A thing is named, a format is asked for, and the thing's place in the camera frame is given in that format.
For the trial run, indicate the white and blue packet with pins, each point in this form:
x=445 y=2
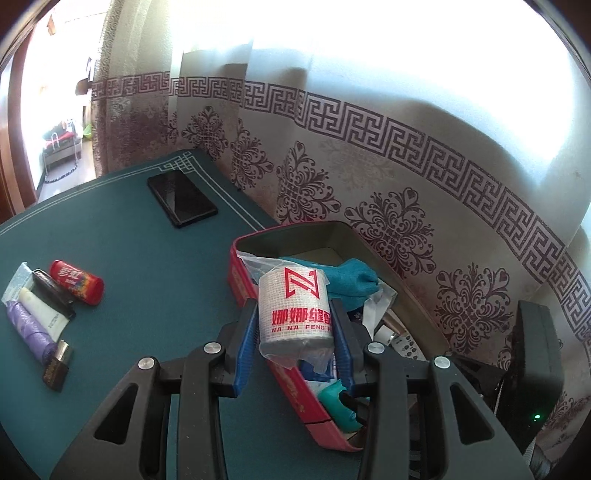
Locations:
x=309 y=369

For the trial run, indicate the clear plastic bag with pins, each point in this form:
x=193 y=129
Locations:
x=258 y=265

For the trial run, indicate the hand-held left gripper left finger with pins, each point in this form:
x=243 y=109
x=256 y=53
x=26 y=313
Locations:
x=244 y=350

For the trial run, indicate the clear plastic packet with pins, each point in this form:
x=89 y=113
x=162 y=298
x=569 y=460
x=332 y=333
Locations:
x=16 y=281

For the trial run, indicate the teal fabric pouch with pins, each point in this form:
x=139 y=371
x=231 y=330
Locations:
x=355 y=279

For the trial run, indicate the white cosmetic tube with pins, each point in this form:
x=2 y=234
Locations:
x=44 y=314

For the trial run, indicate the white remote control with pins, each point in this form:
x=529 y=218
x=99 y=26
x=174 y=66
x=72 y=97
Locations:
x=406 y=346

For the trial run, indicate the red candy tube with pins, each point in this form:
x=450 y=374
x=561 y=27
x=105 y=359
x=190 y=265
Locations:
x=76 y=281

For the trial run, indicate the patterned beige curtain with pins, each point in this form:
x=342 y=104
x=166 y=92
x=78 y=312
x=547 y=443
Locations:
x=415 y=161

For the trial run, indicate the red tin box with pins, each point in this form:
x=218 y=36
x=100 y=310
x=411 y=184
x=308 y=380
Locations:
x=304 y=397

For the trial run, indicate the wooden door frame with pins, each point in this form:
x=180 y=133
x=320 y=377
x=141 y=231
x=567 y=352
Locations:
x=18 y=184

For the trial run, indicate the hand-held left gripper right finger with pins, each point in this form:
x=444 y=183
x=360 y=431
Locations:
x=341 y=341

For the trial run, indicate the teal soft packet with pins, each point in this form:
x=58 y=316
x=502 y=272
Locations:
x=334 y=401

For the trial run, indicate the white roll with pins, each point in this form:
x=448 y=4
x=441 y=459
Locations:
x=295 y=314

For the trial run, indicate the black smartphone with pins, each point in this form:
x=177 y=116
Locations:
x=182 y=198

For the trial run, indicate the purple plastic bag roll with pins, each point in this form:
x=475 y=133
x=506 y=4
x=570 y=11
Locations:
x=32 y=332

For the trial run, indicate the grey bench with clothes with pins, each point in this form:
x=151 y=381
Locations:
x=62 y=147

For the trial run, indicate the brown small bottle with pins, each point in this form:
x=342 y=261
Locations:
x=55 y=369

